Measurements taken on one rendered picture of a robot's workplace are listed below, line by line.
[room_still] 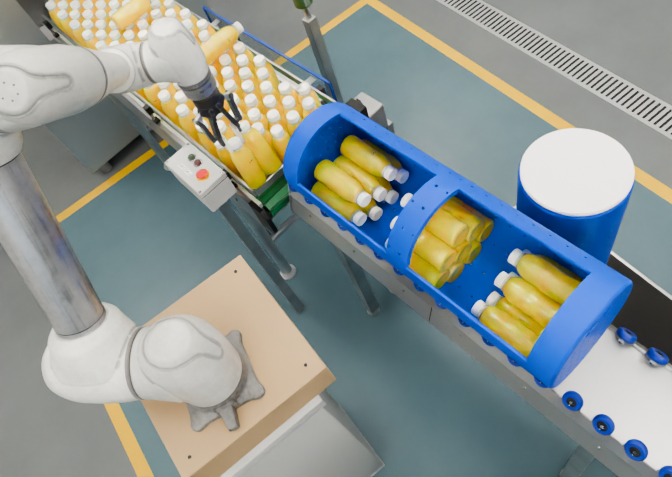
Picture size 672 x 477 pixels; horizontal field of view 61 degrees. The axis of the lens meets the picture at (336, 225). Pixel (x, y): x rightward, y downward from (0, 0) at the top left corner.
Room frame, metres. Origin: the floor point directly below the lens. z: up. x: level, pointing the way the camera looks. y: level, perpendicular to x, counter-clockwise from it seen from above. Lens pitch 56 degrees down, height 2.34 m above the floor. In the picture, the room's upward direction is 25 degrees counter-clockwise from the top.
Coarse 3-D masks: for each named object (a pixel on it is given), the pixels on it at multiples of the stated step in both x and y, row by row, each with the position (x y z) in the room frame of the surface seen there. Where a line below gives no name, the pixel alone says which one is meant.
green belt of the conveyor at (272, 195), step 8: (192, 144) 1.55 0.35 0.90; (240, 184) 1.28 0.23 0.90; (272, 184) 1.22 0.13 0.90; (280, 184) 1.21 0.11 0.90; (264, 192) 1.21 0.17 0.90; (272, 192) 1.19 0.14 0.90; (280, 192) 1.18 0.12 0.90; (288, 192) 1.17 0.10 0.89; (264, 200) 1.18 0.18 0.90; (272, 200) 1.16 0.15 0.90; (288, 200) 1.16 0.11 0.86; (264, 208) 1.19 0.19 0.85; (272, 208) 1.15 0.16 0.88; (280, 208) 1.15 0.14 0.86
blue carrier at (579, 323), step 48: (288, 144) 1.07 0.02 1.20; (336, 144) 1.12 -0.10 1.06; (384, 144) 1.05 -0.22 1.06; (432, 192) 0.72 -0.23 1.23; (480, 192) 0.68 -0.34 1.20; (384, 240) 0.80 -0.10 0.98; (528, 240) 0.59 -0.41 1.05; (432, 288) 0.55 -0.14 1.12; (480, 288) 0.57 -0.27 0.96; (576, 288) 0.37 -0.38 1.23; (624, 288) 0.34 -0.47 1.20; (576, 336) 0.29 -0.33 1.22
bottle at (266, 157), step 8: (248, 136) 1.25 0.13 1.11; (256, 136) 1.25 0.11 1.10; (248, 144) 1.24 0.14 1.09; (256, 144) 1.23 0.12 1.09; (264, 144) 1.24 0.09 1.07; (256, 152) 1.23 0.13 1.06; (264, 152) 1.22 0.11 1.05; (272, 152) 1.23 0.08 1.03; (264, 160) 1.21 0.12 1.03; (272, 160) 1.21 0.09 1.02; (264, 168) 1.21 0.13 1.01; (272, 168) 1.20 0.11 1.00
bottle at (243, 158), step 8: (240, 152) 1.19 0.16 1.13; (248, 152) 1.20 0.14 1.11; (232, 160) 1.20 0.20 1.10; (240, 160) 1.18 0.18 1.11; (248, 160) 1.18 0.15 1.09; (256, 160) 1.20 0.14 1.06; (240, 168) 1.18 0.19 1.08; (248, 168) 1.18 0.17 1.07; (256, 168) 1.18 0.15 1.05; (248, 176) 1.17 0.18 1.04; (256, 176) 1.17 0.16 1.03; (264, 176) 1.18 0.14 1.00; (248, 184) 1.18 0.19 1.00; (256, 184) 1.16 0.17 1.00
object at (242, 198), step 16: (288, 80) 1.65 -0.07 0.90; (112, 96) 2.42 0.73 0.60; (128, 96) 1.96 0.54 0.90; (128, 112) 2.42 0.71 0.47; (144, 112) 1.83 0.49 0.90; (144, 128) 2.42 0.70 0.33; (160, 128) 1.72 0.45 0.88; (176, 144) 1.65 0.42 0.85; (240, 192) 1.25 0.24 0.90; (240, 208) 1.42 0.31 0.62; (256, 208) 1.16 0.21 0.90; (256, 224) 1.42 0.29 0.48; (272, 224) 1.12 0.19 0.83; (288, 224) 1.48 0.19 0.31; (272, 240) 1.44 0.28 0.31; (272, 256) 1.43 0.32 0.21; (288, 272) 1.42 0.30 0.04
